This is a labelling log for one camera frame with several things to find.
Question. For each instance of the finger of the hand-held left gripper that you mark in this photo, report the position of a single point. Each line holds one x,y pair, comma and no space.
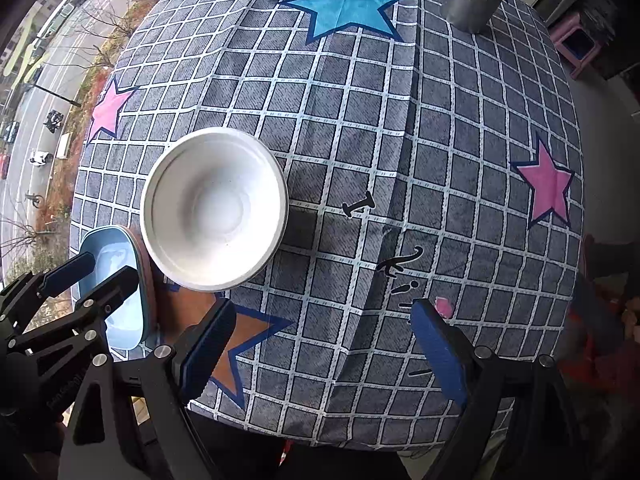
117,285
70,271

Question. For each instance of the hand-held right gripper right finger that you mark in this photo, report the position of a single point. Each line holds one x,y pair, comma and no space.
440,350

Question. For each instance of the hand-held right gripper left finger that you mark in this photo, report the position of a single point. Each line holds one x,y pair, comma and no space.
210,345

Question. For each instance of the pink plate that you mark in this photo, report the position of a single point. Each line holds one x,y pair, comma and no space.
148,285

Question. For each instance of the blue plate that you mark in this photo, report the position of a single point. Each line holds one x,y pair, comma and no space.
122,330

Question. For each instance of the white paper bowl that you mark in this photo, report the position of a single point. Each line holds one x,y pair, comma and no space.
215,205

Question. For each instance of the grey checked star tablecloth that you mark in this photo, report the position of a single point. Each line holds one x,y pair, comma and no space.
400,160

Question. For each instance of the pink plastic stool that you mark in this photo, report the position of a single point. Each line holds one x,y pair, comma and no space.
561,42

